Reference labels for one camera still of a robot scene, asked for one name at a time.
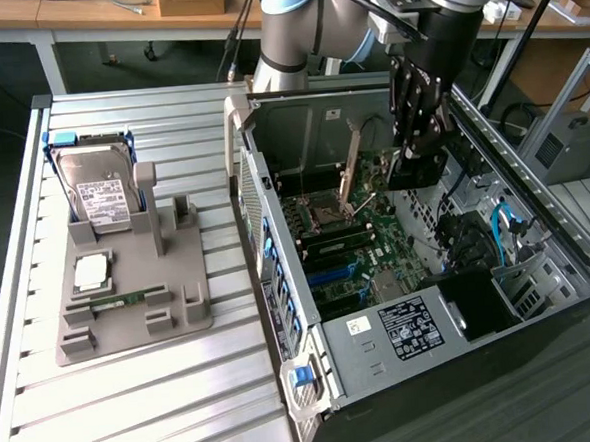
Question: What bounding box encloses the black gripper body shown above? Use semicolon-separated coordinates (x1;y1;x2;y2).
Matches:
385;4;489;97

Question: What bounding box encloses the white box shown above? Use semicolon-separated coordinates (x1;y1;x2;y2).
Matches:
481;0;524;25

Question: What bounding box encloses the black slanted pole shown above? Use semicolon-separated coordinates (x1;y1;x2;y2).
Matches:
469;0;583;119

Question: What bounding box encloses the cluttered wooden desk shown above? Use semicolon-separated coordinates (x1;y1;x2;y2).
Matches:
471;0;590;112

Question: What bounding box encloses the CPU socket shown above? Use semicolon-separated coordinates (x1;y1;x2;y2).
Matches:
304;191;350;231

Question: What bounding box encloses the green motherboard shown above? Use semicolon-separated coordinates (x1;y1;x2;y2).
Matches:
274;162;432;324

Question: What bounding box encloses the grey computer tower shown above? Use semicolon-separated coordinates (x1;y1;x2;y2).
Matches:
516;109;590;189

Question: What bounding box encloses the black RAM slot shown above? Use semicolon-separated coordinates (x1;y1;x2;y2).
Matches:
301;239;376;264
299;228;371;251

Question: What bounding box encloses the open black PC case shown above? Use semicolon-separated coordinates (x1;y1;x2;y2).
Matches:
219;60;590;442

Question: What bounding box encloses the blue expansion slot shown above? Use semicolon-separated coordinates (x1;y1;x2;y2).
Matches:
306;264;358;288

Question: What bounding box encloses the silver disk bay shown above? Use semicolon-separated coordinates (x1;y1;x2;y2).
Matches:
489;247;590;321

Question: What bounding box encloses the brown cardboard box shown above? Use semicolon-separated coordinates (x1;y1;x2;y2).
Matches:
155;0;229;19

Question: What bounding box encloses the grey power supply unit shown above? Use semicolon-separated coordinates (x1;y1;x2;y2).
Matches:
311;283;475;411

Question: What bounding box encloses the blue case latch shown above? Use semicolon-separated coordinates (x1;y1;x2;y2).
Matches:
288;364;314;390

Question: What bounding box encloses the silver hard disk drive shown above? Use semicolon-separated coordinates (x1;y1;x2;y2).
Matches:
49;140;139;239

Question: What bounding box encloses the grey plastic parts rack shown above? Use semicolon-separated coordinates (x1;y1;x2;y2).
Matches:
43;158;217;368

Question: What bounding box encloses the blue disk carrier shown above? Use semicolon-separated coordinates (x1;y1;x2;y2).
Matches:
40;124;148;223

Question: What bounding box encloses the green RAM stick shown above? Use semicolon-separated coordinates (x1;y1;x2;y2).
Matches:
86;287;166;311

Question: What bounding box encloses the silver CPU chip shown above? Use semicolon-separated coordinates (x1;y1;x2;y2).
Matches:
71;252;113;292

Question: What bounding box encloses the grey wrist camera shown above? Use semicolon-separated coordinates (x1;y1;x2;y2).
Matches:
365;0;440;46

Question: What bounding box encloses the black wire bundle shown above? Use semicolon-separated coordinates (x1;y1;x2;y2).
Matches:
432;207;504;274

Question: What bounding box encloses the blue SATA wire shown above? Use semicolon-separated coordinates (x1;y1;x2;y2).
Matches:
488;200;522;270

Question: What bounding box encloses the aluminium profile frame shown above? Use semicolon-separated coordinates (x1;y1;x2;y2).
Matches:
539;46;590;133

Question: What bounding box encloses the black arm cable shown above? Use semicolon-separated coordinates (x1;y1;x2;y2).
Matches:
210;0;430;86

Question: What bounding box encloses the white cable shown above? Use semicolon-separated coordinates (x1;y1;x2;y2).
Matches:
102;0;158;19

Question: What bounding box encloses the wooden desk white frame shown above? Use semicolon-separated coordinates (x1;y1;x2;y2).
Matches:
0;0;267;99

